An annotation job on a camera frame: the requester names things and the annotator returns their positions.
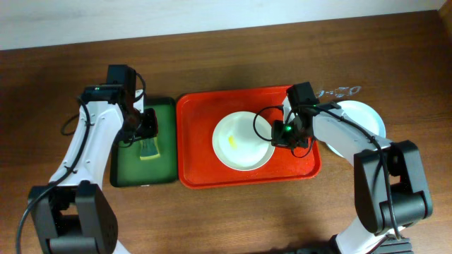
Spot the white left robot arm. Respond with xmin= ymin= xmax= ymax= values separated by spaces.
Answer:
xmin=24 ymin=84 xmax=157 ymax=253

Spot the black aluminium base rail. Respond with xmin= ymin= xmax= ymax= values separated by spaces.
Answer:
xmin=282 ymin=237 xmax=415 ymax=254

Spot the red plastic tray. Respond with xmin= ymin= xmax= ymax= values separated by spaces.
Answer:
xmin=176 ymin=85 xmax=322 ymax=189

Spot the dark green tray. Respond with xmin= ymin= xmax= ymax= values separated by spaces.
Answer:
xmin=109 ymin=97 xmax=178 ymax=188

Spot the cream white plate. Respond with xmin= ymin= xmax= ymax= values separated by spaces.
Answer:
xmin=212 ymin=111 xmax=275 ymax=171

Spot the light blue plate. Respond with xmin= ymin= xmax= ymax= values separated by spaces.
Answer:
xmin=326 ymin=100 xmax=386 ymax=159

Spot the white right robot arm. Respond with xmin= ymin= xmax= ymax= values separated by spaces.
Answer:
xmin=271 ymin=102 xmax=433 ymax=254

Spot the yellow green sponge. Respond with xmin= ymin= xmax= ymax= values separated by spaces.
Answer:
xmin=140 ymin=137 xmax=160 ymax=160

